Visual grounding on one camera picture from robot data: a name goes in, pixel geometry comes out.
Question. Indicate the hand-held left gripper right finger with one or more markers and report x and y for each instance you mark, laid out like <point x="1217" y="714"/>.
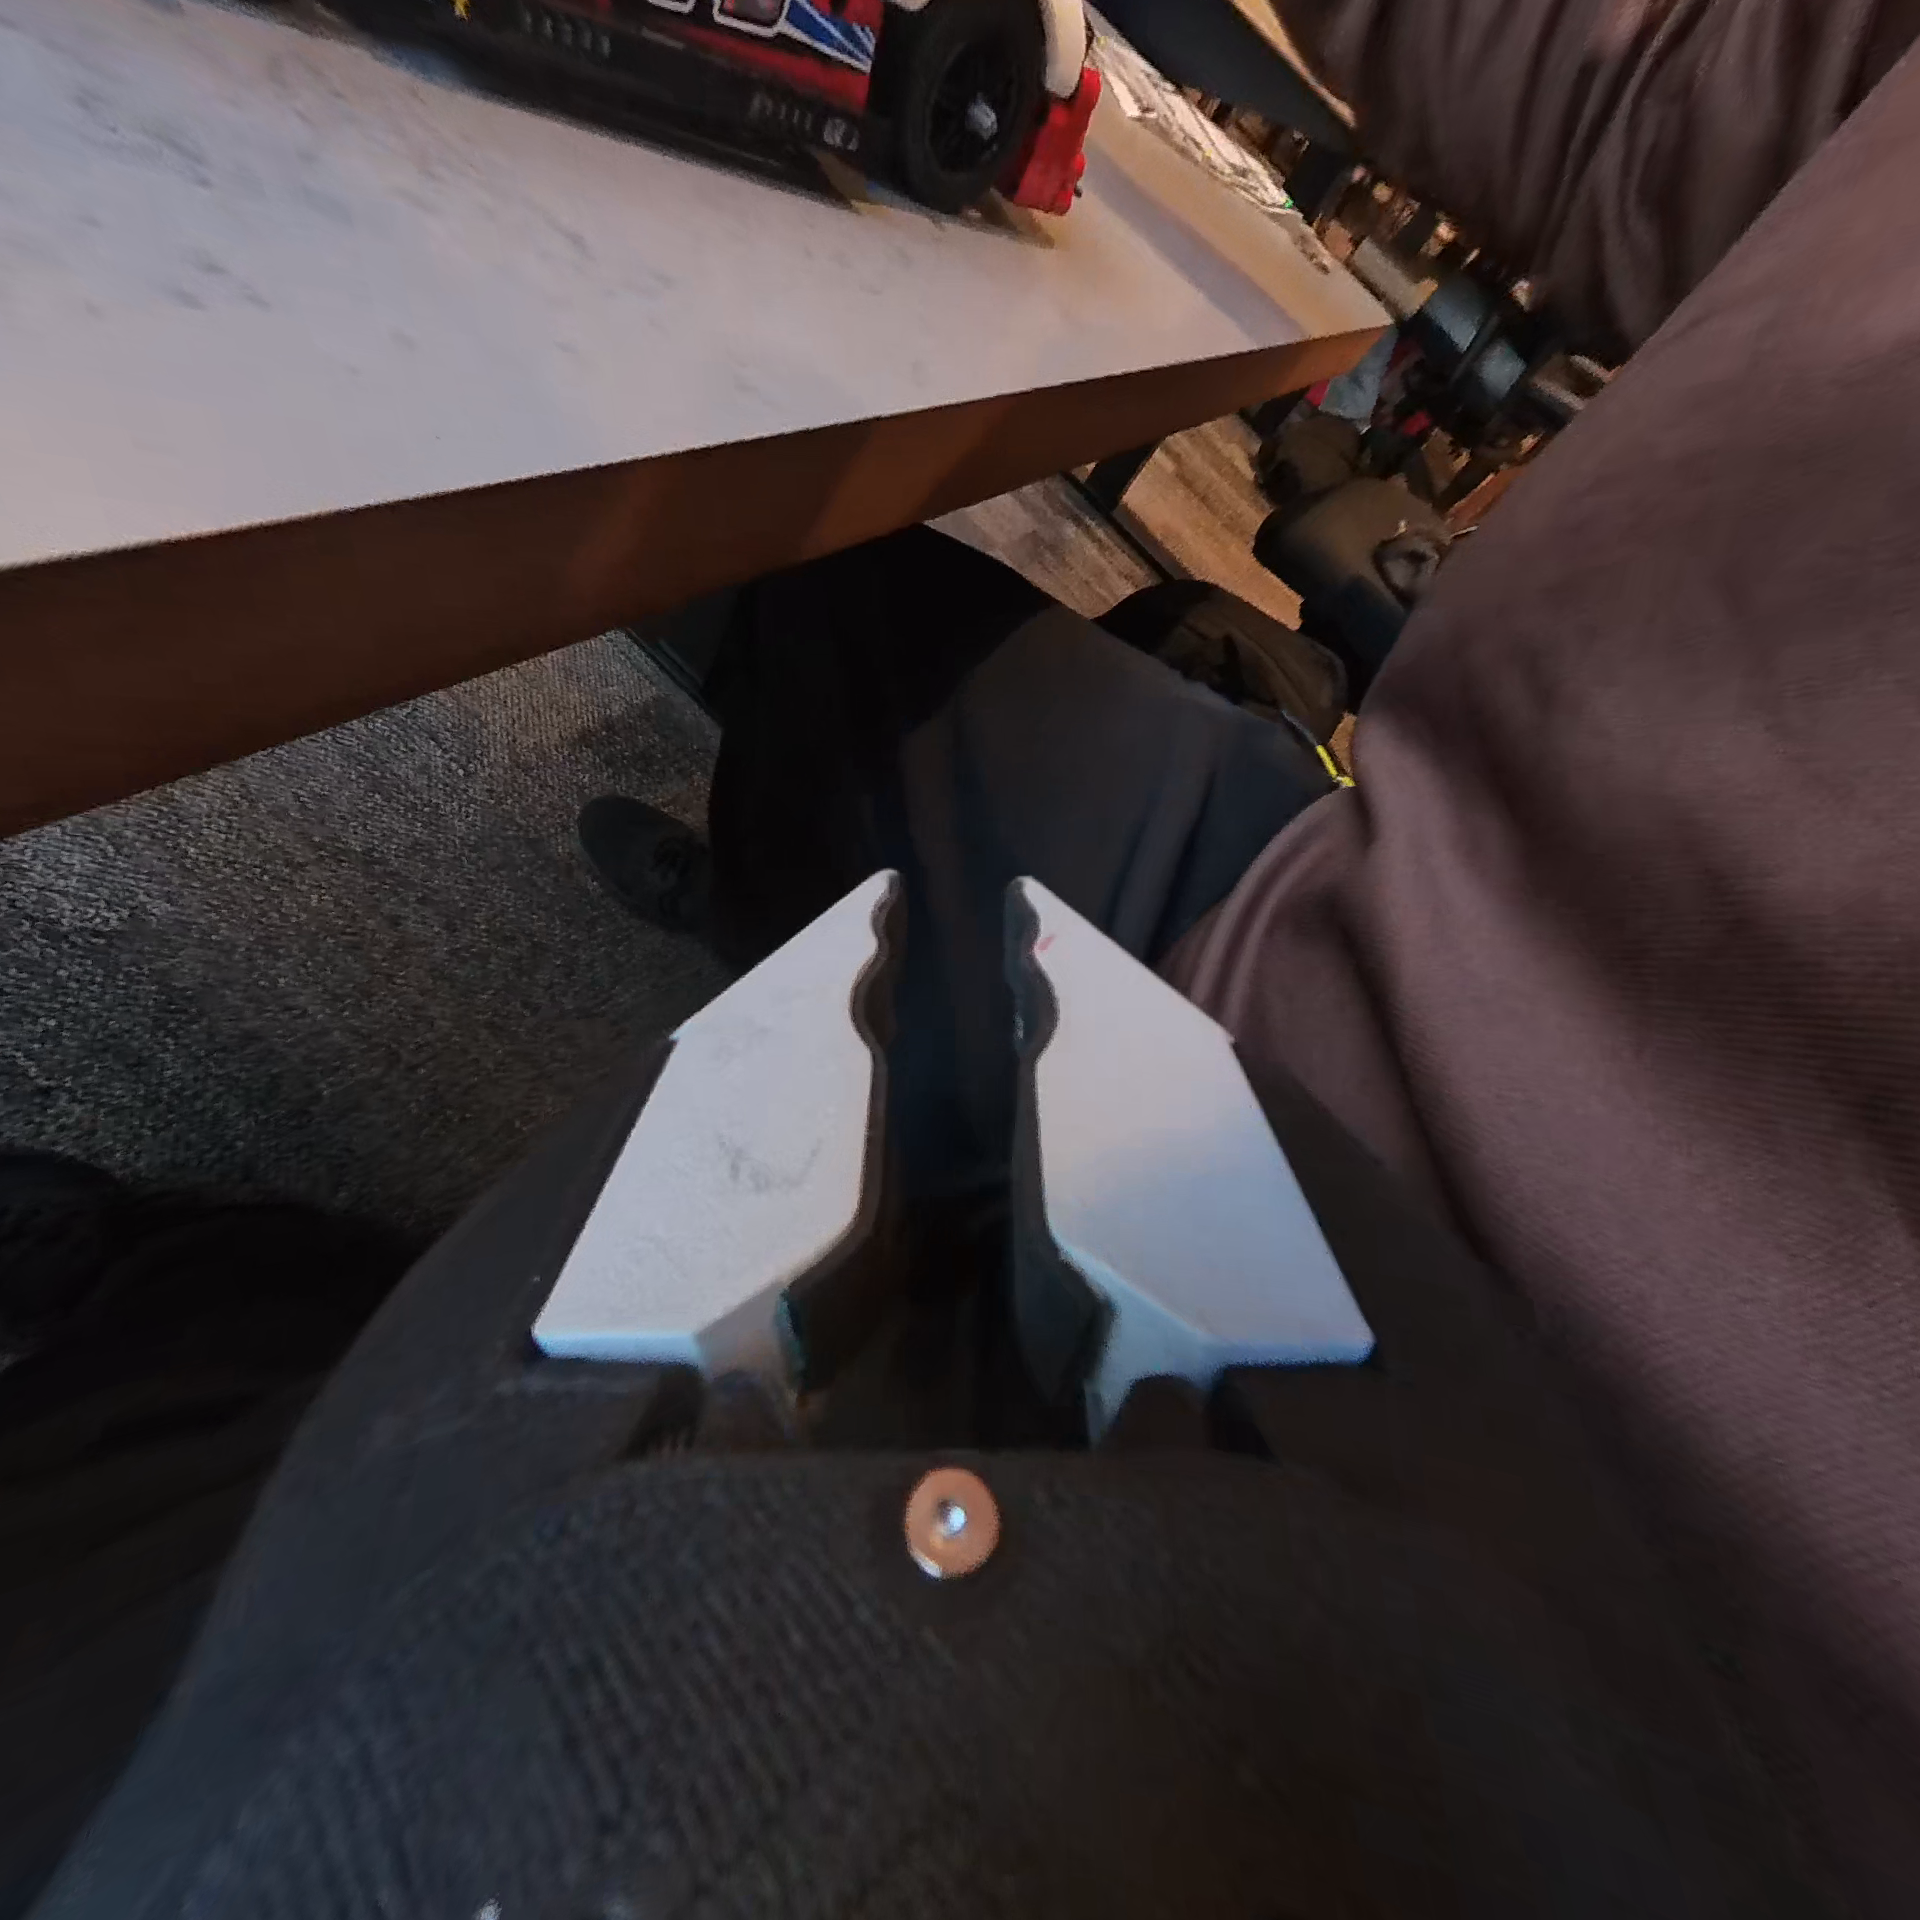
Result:
<point x="1184" y="1201"/>

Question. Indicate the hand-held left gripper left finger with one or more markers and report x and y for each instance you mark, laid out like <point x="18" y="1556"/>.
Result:
<point x="720" y="1185"/>

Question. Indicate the toy brick race car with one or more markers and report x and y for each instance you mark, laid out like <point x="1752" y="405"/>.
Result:
<point x="780" y="60"/>

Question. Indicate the person's dark shoe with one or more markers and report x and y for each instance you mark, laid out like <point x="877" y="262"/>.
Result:
<point x="644" y="862"/>

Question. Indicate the black office chair base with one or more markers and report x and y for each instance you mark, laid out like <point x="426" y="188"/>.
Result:
<point x="1348" y="523"/>

